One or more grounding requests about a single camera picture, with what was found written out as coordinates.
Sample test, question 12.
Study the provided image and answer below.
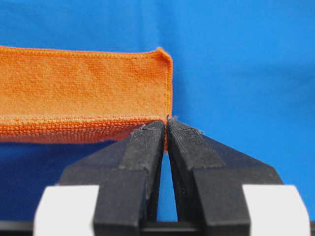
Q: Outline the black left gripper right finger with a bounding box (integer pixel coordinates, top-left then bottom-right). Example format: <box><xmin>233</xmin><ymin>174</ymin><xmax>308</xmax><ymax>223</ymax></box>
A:
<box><xmin>167</xmin><ymin>119</ymin><xmax>282</xmax><ymax>236</ymax></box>

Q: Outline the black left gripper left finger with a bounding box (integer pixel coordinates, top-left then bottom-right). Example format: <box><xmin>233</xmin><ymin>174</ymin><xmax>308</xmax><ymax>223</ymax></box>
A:
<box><xmin>59</xmin><ymin>121</ymin><xmax>164</xmax><ymax>236</ymax></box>

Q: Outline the orange microfiber towel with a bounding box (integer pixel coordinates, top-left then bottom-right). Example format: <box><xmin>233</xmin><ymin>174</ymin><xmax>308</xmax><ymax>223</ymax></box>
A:
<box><xmin>0</xmin><ymin>47</ymin><xmax>173</xmax><ymax>144</ymax></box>

